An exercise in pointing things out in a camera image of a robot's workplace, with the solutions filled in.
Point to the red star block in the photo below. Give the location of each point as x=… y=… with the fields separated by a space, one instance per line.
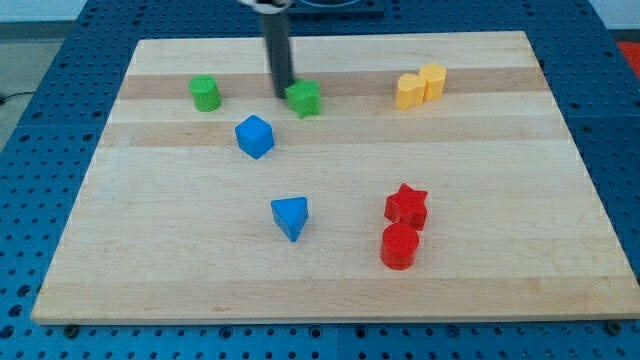
x=407 y=206

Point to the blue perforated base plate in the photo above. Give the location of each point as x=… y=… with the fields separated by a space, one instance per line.
x=46 y=157

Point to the blue triangle block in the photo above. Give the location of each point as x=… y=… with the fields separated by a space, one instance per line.
x=290 y=216

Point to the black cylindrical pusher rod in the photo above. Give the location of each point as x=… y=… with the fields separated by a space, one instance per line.
x=275 y=29

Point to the green star block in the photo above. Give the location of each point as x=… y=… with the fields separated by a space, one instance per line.
x=304 y=98

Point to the blue cube block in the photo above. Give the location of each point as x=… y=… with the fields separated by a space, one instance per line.
x=255 y=136

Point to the wooden board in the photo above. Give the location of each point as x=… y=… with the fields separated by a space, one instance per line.
x=173 y=223

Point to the yellow hexagon block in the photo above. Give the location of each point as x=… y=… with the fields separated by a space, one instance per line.
x=435 y=78

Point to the red cylinder block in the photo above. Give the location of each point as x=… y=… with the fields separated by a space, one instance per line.
x=399 y=245

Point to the yellow heart block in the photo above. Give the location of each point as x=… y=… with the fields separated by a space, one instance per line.
x=410 y=91

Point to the green cylinder block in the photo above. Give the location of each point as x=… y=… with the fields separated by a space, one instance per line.
x=205 y=93

